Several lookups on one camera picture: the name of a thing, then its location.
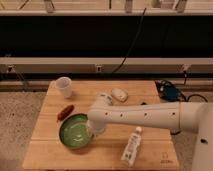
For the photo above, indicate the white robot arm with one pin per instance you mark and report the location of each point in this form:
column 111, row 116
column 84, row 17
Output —
column 194, row 117

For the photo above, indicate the left wall outlet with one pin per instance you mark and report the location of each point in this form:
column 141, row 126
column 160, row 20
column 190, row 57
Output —
column 10, row 69

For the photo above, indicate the white wall outlet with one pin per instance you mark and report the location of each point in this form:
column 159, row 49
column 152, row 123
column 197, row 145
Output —
column 98, row 69

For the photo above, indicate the clear plastic cup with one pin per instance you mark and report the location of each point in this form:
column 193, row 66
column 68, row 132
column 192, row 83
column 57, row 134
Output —
column 64, row 85

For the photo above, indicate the brown sausage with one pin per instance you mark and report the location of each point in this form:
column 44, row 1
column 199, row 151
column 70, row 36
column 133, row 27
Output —
column 65, row 112

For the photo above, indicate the green ceramic bowl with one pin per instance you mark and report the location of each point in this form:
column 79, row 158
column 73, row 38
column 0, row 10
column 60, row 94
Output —
column 74, row 133

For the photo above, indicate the blue black device on floor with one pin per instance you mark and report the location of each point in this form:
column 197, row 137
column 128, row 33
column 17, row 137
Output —
column 167, row 91

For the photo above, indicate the right wall outlet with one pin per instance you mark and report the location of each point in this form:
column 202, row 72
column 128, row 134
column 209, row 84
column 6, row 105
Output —
column 184, row 68

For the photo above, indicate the white computer mouse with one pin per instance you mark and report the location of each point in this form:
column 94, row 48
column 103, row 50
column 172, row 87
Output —
column 119, row 94

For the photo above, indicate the white plastic bottle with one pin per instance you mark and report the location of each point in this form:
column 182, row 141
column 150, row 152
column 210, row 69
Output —
column 131, row 149

